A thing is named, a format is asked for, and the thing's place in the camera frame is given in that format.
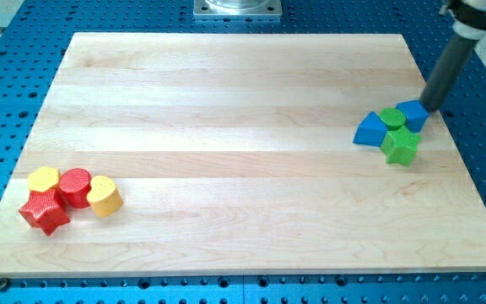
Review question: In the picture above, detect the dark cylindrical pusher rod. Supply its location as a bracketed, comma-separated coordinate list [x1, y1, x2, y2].
[418, 33, 478, 112]

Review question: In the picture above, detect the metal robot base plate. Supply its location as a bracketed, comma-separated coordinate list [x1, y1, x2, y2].
[193, 0, 283, 19]

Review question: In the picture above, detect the red star block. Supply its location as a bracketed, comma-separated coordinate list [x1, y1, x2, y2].
[19, 189, 70, 236]

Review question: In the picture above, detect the blue triangle block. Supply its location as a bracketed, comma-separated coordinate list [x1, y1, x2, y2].
[353, 111, 388, 147]

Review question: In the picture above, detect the left board clamp screw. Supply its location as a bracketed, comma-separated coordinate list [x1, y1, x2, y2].
[0, 278, 11, 291]

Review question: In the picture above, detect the blue cube block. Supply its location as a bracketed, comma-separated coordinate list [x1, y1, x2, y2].
[396, 100, 429, 133]

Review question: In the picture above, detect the yellow heart block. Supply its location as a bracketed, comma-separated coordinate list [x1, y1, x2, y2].
[86, 176, 123, 218]

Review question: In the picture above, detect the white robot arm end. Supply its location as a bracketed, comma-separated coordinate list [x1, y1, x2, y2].
[440, 0, 486, 41]

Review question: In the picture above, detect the wooden board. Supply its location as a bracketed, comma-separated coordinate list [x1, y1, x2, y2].
[0, 32, 486, 278]

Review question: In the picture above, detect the yellow hexagon block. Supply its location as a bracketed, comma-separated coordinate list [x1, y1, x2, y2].
[27, 166, 61, 193]

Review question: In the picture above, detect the green star block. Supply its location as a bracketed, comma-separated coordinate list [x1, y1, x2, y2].
[380, 126, 421, 166]

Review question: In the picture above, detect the green circle block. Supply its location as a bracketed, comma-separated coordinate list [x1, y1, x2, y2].
[379, 107, 407, 131]

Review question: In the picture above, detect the red circle block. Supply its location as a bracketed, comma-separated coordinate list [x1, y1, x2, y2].
[59, 168, 91, 209]

